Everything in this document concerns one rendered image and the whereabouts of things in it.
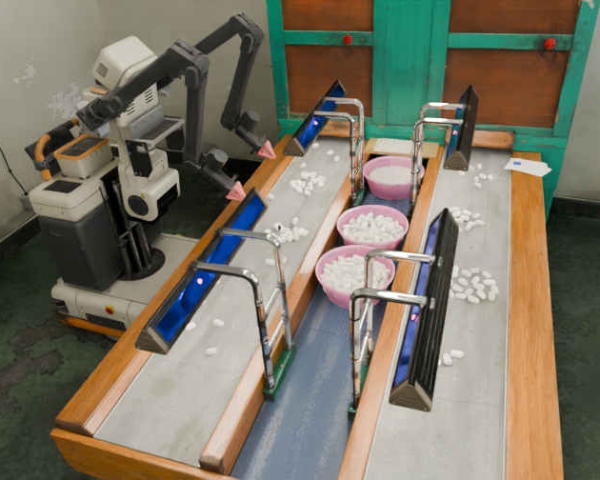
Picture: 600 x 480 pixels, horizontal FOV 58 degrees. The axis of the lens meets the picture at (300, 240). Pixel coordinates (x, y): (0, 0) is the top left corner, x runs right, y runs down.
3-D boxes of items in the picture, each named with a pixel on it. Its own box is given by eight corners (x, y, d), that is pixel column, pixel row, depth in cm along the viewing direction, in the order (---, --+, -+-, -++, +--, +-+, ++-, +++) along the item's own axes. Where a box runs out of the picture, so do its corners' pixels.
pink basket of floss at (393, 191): (382, 210, 227) (383, 190, 222) (351, 183, 248) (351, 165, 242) (434, 193, 235) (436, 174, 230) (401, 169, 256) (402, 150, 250)
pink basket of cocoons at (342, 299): (307, 309, 180) (305, 287, 174) (328, 261, 200) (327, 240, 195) (386, 322, 172) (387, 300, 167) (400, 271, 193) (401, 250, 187)
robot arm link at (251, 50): (253, 24, 208) (241, 31, 200) (267, 30, 208) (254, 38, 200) (228, 117, 237) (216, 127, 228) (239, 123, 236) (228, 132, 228)
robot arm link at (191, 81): (195, 51, 177) (182, 66, 169) (212, 56, 176) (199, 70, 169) (191, 155, 207) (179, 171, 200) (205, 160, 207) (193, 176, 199)
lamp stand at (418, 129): (406, 224, 217) (411, 119, 192) (413, 199, 233) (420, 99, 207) (454, 230, 212) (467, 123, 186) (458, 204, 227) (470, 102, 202)
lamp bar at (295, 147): (282, 155, 193) (281, 137, 189) (329, 94, 241) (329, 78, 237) (304, 157, 191) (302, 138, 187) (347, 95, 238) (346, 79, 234)
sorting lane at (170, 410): (94, 442, 137) (92, 437, 136) (308, 142, 276) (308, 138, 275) (200, 472, 128) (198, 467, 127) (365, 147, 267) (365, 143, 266)
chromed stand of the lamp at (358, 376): (348, 420, 143) (345, 292, 117) (364, 365, 158) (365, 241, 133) (420, 437, 137) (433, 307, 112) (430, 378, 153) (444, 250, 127)
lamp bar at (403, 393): (388, 405, 102) (389, 379, 98) (429, 227, 150) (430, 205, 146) (430, 414, 100) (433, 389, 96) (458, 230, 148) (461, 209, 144)
